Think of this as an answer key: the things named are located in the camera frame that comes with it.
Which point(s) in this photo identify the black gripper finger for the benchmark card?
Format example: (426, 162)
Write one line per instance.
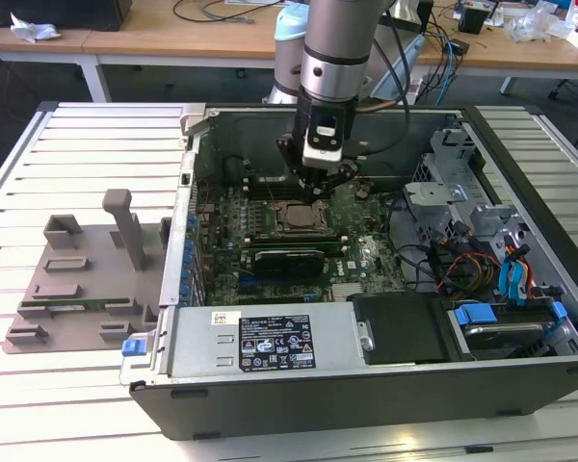
(344, 175)
(294, 161)

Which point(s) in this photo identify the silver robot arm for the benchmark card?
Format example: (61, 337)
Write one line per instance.
(342, 29)

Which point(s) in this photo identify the CPU socket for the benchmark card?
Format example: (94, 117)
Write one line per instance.
(298, 232)

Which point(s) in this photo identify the round coin battery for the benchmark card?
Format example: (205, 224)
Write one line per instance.
(363, 193)

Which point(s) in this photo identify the black RAM slot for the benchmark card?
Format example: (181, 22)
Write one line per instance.
(294, 244)
(257, 185)
(294, 248)
(257, 195)
(257, 180)
(257, 190)
(294, 239)
(294, 235)

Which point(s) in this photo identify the green motherboard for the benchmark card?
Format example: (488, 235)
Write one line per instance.
(366, 250)

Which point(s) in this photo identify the silver metal drive cage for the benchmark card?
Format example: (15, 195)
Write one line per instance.
(433, 197)

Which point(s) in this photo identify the black graphics card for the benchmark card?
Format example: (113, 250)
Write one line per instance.
(289, 264)

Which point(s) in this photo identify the white power strip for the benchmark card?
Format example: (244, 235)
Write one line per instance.
(412, 91)

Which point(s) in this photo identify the silver chipset heatsink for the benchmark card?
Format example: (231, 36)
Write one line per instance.
(347, 291)

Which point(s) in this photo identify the long wooden desk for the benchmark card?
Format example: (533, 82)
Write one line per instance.
(197, 43)

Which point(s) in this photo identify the black plastic shroud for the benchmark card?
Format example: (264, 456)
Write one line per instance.
(400, 327)

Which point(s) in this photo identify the tall black box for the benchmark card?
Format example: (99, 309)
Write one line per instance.
(428, 14)

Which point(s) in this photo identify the small flat black device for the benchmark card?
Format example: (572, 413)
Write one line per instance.
(459, 46)

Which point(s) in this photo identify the hard disk in blue carrier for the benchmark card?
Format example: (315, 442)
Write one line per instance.
(474, 315)

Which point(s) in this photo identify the small black box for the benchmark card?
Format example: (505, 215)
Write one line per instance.
(473, 21)

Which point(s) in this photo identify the silver power supply unit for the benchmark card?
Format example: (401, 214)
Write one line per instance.
(197, 337)

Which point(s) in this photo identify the grey parts rack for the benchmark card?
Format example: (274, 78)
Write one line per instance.
(96, 269)

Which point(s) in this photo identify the black open PC case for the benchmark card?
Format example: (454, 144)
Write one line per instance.
(318, 409)

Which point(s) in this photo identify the green RAM stick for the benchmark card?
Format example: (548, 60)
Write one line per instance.
(96, 303)

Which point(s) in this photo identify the blue case latch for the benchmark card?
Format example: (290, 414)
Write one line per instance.
(134, 348)

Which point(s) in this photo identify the short wooden desk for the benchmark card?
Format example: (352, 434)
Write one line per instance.
(67, 45)

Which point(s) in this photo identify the clear plastic bags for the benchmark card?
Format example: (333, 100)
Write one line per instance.
(539, 19)

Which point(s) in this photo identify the large black box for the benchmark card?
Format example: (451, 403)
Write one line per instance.
(53, 12)

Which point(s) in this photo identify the crumpled white paper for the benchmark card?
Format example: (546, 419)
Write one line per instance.
(31, 31)

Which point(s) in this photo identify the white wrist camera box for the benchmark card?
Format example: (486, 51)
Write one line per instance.
(323, 154)

